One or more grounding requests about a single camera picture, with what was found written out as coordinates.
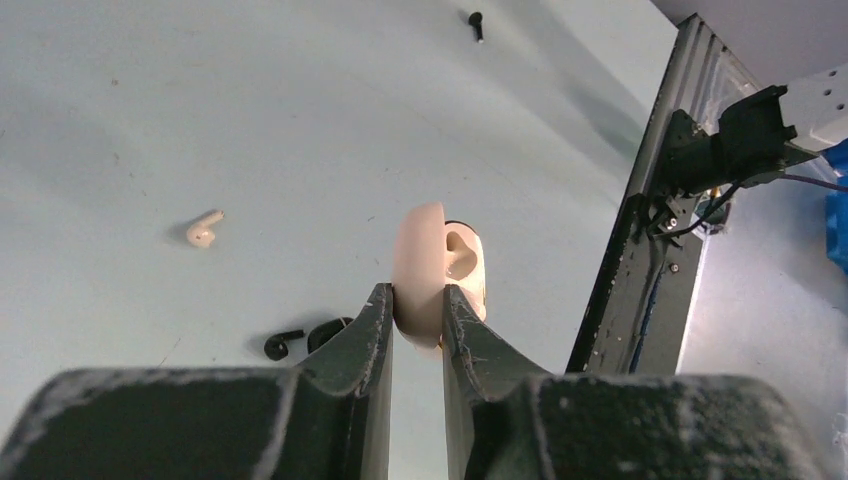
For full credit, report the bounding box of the white earbud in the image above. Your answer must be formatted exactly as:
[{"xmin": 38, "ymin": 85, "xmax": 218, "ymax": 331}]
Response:
[{"xmin": 185, "ymin": 210, "xmax": 225, "ymax": 248}]

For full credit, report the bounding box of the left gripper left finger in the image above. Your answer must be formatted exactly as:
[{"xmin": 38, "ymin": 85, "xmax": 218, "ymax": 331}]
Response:
[{"xmin": 1, "ymin": 283, "xmax": 393, "ymax": 479}]

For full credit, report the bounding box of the black earbud charging case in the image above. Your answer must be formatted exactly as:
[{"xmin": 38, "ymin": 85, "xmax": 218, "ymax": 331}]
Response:
[{"xmin": 307, "ymin": 317, "xmax": 354, "ymax": 355}]

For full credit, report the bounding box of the black earbud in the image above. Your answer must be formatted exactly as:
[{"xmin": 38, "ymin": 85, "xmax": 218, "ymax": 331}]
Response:
[
  {"xmin": 467, "ymin": 11, "xmax": 485, "ymax": 43},
  {"xmin": 263, "ymin": 329, "xmax": 306, "ymax": 361}
]

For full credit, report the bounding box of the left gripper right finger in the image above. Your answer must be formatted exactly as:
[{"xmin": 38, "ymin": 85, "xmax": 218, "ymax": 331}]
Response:
[{"xmin": 442, "ymin": 285, "xmax": 827, "ymax": 479}]

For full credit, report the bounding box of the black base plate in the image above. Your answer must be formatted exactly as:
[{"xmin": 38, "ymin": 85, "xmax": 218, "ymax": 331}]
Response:
[{"xmin": 566, "ymin": 14, "xmax": 760, "ymax": 375}]

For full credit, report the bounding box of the beige earbud charging case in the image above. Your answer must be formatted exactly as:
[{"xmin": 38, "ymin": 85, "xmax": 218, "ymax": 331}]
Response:
[{"xmin": 390, "ymin": 202, "xmax": 487, "ymax": 355}]

